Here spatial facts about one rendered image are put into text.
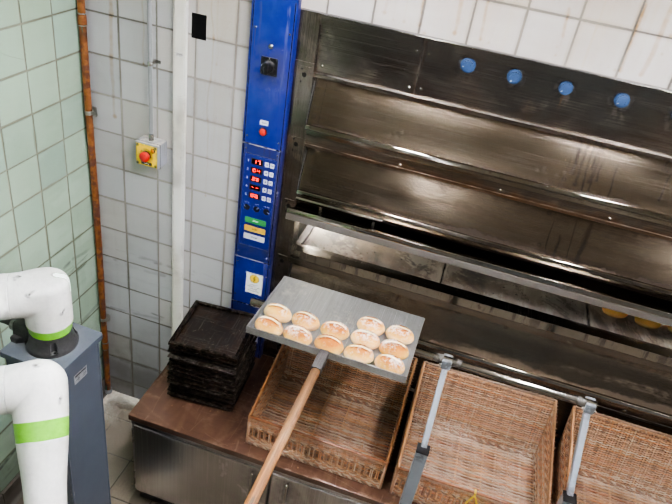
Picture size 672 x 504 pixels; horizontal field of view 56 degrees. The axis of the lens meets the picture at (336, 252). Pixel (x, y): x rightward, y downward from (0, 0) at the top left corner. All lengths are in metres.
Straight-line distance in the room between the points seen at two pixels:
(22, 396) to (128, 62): 1.39
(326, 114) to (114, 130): 0.90
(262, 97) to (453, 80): 0.66
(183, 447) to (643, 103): 2.06
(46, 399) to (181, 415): 1.16
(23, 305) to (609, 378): 2.06
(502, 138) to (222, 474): 1.67
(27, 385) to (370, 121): 1.35
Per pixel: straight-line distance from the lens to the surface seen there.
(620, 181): 2.26
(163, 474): 2.89
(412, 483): 2.31
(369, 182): 2.34
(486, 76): 2.15
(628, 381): 2.71
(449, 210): 2.32
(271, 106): 2.31
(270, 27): 2.23
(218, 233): 2.67
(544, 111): 2.18
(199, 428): 2.64
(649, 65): 2.15
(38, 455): 1.61
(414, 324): 2.30
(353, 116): 2.25
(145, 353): 3.29
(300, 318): 2.15
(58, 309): 1.95
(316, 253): 2.55
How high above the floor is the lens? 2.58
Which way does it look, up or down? 33 degrees down
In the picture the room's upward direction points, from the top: 10 degrees clockwise
